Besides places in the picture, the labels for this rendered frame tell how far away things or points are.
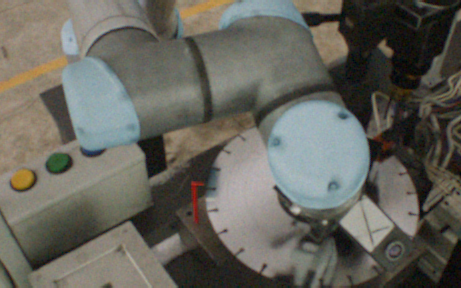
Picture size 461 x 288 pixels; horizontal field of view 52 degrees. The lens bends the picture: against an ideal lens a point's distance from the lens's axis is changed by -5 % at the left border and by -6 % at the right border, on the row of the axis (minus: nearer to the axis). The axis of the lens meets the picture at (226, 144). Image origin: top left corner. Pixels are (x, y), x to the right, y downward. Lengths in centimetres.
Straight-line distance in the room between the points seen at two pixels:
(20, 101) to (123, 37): 215
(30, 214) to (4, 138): 154
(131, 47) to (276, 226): 40
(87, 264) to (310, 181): 49
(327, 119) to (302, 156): 3
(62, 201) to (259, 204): 34
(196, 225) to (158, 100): 49
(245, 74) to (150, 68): 7
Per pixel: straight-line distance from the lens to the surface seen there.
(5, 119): 249
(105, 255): 78
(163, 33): 107
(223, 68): 39
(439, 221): 92
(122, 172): 90
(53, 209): 88
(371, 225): 55
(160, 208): 100
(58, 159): 91
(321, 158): 36
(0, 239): 76
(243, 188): 77
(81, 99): 38
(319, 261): 70
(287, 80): 40
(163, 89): 38
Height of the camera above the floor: 155
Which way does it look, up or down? 46 degrees down
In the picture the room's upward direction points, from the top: straight up
